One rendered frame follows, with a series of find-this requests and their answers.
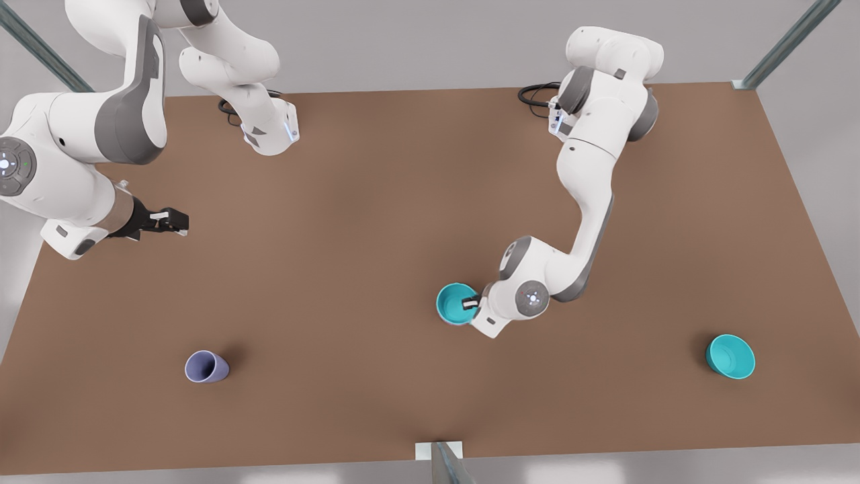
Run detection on teal bowl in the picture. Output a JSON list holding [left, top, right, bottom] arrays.
[[705, 334, 757, 380], [436, 283, 480, 327]]

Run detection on silver frame post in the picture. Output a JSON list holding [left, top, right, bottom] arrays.
[[732, 0, 844, 91], [415, 441, 476, 484], [0, 5, 95, 93]]

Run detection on black cable loop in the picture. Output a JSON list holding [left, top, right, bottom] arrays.
[[218, 89, 284, 128], [518, 82, 562, 119]]

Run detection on lavender cup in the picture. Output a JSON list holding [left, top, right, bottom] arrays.
[[185, 350, 230, 385]]

